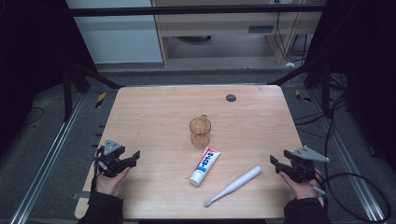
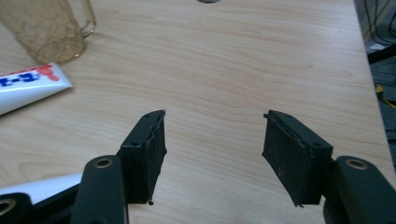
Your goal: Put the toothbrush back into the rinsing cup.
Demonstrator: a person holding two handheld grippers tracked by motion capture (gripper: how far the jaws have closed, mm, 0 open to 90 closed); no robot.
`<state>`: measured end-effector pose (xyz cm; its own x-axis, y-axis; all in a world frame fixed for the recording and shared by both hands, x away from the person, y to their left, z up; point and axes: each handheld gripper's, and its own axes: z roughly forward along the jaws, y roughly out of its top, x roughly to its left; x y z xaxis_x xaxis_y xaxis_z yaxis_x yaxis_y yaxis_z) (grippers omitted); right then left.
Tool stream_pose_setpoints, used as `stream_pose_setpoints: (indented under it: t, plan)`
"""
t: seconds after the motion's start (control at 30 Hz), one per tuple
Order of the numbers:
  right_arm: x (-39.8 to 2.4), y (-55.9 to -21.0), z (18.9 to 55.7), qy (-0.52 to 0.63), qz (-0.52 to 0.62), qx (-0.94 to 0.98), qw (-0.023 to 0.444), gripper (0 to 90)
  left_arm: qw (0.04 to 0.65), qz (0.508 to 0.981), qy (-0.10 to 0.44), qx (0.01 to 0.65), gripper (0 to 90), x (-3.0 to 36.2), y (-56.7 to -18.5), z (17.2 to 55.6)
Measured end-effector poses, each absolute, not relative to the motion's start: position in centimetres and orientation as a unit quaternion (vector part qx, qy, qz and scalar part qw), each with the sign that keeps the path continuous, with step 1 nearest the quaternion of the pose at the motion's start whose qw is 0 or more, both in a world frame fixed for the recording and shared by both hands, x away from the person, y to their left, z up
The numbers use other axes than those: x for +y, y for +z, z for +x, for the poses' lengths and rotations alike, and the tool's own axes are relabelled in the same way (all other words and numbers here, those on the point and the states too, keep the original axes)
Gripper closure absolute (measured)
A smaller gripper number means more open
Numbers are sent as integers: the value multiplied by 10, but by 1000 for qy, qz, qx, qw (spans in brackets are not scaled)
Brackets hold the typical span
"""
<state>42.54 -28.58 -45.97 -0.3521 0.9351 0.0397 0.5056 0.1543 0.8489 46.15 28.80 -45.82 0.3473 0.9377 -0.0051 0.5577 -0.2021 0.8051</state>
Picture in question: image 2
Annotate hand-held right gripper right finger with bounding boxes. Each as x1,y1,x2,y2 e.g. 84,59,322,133
262,109,334,208

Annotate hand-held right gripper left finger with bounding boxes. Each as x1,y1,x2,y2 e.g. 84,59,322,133
116,109,168,205

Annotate white electric toothbrush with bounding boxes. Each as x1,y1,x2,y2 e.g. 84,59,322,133
0,173,83,205

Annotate white toothpaste tube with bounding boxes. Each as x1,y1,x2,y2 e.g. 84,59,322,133
0,63,74,117

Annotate amber transparent cup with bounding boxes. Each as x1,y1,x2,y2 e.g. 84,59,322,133
0,0,97,65

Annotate yellow black floor tape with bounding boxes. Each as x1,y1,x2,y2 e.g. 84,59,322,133
375,83,396,109

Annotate black metal stand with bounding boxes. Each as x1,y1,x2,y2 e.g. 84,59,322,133
367,44,396,65

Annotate black cables under desk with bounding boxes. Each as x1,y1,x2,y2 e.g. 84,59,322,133
361,0,396,45

